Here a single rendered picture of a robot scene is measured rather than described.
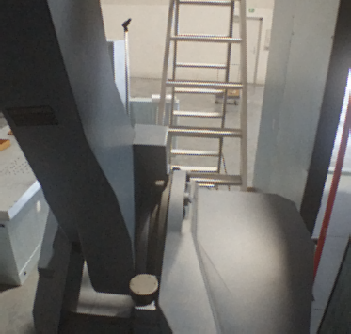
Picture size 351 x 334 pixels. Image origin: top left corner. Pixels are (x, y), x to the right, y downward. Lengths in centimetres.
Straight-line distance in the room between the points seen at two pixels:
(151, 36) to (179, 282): 1093
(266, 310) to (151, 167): 37
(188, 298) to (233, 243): 15
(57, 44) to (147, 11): 1105
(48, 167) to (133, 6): 1105
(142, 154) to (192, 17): 1062
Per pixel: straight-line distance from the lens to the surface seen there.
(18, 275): 255
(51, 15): 37
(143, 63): 1150
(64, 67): 40
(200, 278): 64
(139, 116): 445
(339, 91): 167
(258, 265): 67
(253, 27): 1129
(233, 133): 153
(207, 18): 1122
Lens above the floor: 172
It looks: 23 degrees down
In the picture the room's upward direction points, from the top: 2 degrees clockwise
